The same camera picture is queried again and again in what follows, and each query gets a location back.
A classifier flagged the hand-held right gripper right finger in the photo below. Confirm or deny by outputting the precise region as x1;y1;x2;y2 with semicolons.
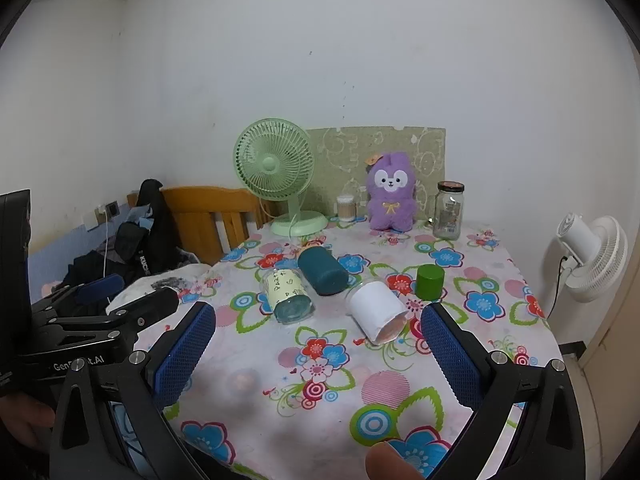
420;302;587;480

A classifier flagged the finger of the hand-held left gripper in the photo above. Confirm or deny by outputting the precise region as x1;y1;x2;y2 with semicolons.
106;287;181;335
31;274;126;318

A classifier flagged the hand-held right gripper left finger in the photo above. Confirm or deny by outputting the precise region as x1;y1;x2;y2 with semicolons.
49;301;217;480

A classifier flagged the white paper cup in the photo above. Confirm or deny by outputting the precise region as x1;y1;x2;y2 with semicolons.
346;280;408;346

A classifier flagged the small green cup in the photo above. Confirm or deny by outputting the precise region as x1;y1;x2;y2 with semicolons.
416;263;446;299

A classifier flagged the clear cup with yellow note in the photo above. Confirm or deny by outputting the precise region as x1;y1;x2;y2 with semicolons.
260;267;317;324

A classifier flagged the dark teal cup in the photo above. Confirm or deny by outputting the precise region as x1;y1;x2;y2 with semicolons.
298;246;349;296

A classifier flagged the person's right hand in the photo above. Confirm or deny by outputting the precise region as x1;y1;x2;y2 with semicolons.
365;442;426;480

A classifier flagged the person's left hand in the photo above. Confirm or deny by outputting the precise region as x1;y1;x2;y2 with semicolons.
0;394;57;452

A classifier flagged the white printed cloth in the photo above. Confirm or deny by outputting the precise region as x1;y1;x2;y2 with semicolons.
106;264;212;317

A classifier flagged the dark clothes pile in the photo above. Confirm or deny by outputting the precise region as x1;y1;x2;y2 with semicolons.
61;247;201;303

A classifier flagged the black bag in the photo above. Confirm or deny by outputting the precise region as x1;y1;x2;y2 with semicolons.
115;179;183;281

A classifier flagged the blue denim cloth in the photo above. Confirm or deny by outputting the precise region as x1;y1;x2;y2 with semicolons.
127;205;157;232

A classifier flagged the wooden headboard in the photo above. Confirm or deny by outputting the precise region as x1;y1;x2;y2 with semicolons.
127;186;273;266

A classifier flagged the floral tablecloth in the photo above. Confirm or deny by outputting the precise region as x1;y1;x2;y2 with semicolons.
132;217;561;480

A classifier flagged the glass jar with lid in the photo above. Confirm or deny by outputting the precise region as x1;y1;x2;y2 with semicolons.
432;180;466;240

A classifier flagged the purple plush toy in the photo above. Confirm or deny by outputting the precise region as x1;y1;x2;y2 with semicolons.
365;152;418;232

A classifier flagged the white clip fan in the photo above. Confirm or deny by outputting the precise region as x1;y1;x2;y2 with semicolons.
556;213;628;303

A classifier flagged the green desk fan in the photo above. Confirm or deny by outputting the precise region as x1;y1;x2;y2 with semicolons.
233;118;329;237

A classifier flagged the green patterned board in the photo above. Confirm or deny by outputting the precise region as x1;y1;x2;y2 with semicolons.
305;126;447;221

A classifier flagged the white charger cable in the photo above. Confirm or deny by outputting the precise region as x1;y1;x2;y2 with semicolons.
101;210;112;281

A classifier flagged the wall socket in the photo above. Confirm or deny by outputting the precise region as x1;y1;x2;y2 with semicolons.
94;201;121;224

